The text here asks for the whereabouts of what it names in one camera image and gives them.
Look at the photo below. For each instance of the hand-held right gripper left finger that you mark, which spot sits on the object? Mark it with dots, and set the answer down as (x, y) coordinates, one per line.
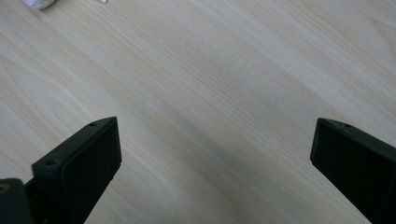
(77, 168)

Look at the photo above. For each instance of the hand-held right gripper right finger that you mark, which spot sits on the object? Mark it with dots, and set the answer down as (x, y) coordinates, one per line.
(358, 168)

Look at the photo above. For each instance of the white cloth with arrow print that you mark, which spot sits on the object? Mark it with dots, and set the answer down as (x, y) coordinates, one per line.
(37, 3)

